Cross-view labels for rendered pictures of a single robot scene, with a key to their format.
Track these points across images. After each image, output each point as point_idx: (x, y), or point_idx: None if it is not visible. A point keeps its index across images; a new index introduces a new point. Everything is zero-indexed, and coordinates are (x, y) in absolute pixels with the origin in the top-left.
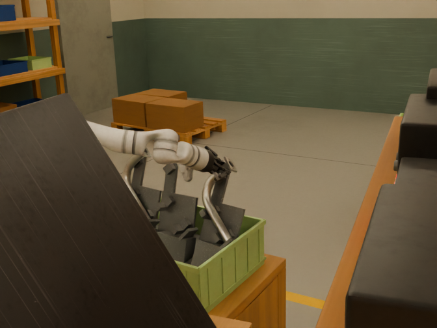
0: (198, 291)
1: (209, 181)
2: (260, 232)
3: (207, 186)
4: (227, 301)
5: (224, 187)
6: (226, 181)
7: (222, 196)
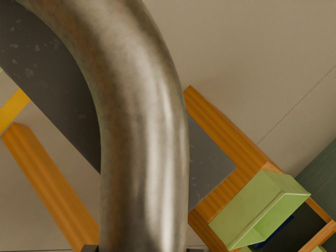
0: None
1: (115, 75)
2: None
3: (80, 24)
4: None
5: (65, 129)
6: (97, 170)
7: (12, 78)
